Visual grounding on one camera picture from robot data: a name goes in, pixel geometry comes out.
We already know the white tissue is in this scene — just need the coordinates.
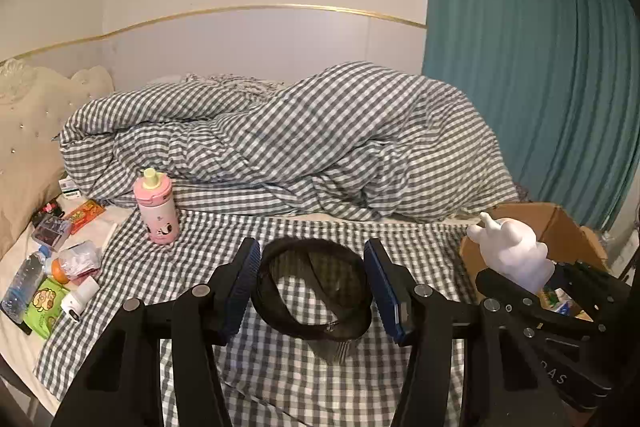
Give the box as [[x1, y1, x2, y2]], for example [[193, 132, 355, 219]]
[[466, 212, 555, 294]]

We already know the black wristband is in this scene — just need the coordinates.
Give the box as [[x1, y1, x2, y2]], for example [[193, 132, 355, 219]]
[[252, 237, 372, 365]]

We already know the brown cardboard box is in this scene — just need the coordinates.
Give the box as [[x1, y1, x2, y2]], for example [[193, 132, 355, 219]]
[[459, 202, 606, 281]]

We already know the green monkey snack pack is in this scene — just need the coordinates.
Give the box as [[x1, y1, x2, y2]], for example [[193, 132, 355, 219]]
[[24, 277, 70, 340]]

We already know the clear water bottle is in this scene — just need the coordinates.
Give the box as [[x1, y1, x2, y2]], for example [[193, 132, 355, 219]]
[[1, 247, 49, 325]]

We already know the checkered bed sheet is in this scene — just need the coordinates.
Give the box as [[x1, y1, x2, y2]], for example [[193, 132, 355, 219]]
[[35, 210, 474, 426]]

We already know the clear plastic case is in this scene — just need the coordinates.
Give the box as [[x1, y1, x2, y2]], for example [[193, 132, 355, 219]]
[[32, 215, 72, 251]]

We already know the red yellow candy pack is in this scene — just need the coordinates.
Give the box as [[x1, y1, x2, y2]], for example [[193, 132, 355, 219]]
[[65, 199, 105, 235]]

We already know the pink drink bottle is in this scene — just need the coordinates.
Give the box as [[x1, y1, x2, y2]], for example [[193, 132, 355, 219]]
[[134, 168, 180, 245]]

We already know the grey checkered duvet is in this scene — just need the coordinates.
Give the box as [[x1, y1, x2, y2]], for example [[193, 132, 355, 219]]
[[60, 62, 518, 222]]

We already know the teal curtain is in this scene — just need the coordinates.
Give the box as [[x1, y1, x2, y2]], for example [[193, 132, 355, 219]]
[[423, 0, 639, 229]]

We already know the cream tufted headboard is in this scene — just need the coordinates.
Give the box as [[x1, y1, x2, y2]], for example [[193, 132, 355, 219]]
[[1, 60, 114, 188]]

